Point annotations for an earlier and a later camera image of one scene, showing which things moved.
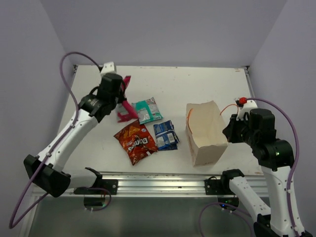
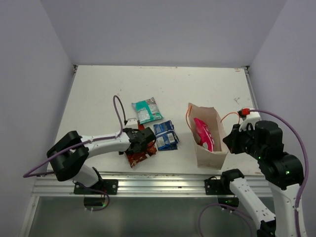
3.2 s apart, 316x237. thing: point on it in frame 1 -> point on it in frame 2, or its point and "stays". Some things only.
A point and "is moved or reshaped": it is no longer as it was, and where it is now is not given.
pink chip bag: (131, 115) -> (205, 134)
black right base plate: (214, 186) stays
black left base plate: (111, 184) stays
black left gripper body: (114, 101) -> (140, 148)
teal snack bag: (147, 110) stays
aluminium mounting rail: (163, 184) stays
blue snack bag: (166, 137) stays
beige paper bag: (204, 126) is moved or reshaped
